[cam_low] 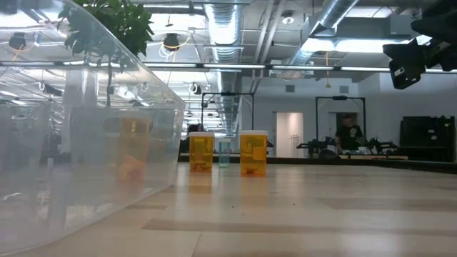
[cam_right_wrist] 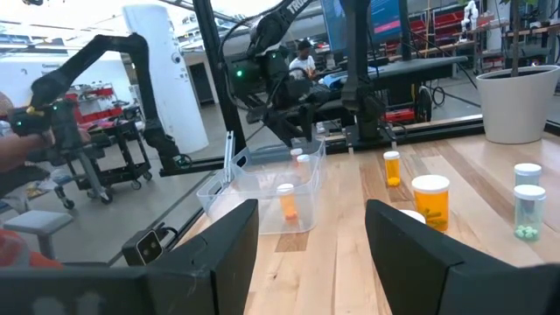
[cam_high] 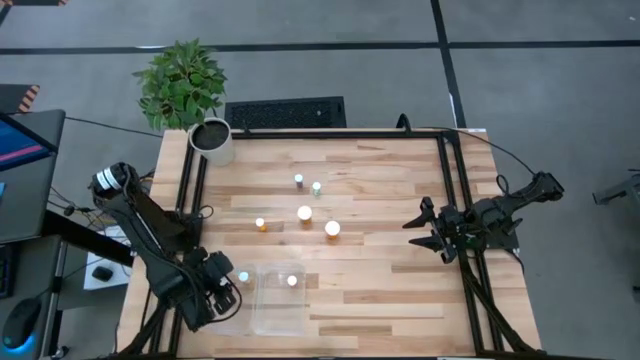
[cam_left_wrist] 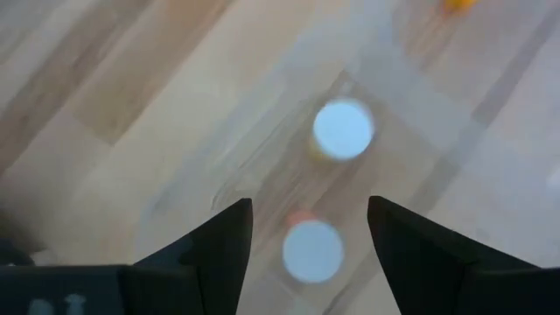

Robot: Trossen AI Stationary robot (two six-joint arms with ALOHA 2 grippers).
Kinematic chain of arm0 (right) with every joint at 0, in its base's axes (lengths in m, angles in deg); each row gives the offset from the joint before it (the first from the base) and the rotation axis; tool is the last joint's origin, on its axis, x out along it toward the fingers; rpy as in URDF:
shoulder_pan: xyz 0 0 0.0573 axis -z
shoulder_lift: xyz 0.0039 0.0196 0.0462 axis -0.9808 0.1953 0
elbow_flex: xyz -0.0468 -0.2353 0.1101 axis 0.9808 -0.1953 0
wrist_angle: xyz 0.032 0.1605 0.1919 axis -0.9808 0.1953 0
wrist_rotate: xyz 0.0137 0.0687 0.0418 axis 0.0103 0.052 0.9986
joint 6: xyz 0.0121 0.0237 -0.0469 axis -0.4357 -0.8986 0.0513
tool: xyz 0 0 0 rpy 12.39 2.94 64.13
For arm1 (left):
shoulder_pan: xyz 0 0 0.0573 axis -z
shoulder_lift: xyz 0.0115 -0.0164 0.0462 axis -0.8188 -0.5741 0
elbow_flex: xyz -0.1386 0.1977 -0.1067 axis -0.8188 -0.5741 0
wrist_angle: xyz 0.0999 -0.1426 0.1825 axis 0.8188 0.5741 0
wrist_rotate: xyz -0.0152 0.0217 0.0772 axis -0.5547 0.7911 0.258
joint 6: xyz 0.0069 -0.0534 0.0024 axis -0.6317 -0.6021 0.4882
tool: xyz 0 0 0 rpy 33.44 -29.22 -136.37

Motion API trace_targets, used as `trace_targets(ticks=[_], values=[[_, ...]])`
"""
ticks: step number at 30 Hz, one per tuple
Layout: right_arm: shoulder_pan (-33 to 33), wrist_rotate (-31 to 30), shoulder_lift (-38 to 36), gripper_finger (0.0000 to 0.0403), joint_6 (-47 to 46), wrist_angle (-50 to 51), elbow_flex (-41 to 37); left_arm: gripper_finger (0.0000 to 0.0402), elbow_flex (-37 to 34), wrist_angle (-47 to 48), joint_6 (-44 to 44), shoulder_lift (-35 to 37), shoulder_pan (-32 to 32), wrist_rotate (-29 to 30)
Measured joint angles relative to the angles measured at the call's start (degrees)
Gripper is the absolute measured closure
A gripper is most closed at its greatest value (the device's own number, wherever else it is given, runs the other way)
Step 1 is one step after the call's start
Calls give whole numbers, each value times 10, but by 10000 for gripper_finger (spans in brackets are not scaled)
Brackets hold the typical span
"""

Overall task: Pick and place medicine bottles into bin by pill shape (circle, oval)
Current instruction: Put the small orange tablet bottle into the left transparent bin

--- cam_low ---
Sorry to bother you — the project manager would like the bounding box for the large amber pill bottle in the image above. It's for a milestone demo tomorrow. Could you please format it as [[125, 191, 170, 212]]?
[[189, 131, 215, 173], [238, 130, 268, 177]]

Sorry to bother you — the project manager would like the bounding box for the yellow hanging cord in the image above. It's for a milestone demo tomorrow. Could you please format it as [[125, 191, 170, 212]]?
[[324, 51, 332, 89]]

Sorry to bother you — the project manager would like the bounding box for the black background station frame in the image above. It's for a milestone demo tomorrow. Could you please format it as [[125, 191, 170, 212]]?
[[201, 91, 256, 132], [315, 95, 367, 143]]

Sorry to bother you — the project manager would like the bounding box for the linear ceiling light strip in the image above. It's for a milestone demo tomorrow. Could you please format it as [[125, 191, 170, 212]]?
[[0, 61, 457, 73]]

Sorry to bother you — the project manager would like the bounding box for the small orange pill bottle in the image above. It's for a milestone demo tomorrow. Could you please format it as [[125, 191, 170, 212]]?
[[119, 116, 151, 188]]

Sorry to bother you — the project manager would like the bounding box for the black hanging ceiling fixture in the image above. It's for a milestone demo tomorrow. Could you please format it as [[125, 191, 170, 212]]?
[[8, 33, 27, 51], [163, 32, 181, 51]]

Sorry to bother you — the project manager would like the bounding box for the silver ventilation duct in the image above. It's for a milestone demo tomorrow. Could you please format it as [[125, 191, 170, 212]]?
[[285, 0, 361, 79], [204, 2, 244, 122]]

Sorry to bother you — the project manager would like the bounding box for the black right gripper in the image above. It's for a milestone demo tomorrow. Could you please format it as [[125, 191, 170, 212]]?
[[381, 37, 457, 90]]

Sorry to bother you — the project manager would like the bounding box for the green leafy plant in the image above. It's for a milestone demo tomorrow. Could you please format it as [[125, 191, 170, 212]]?
[[59, 0, 155, 108]]

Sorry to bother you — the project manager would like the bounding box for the clear plastic bin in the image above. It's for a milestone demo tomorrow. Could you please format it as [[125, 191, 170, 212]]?
[[0, 0, 186, 256], [0, 99, 71, 215]]

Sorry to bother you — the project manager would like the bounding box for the small blue pill bottle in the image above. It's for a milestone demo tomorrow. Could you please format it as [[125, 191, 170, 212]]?
[[218, 138, 232, 168]]

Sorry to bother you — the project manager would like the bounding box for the black cabinet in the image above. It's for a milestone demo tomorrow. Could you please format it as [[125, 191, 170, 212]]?
[[402, 115, 456, 162]]

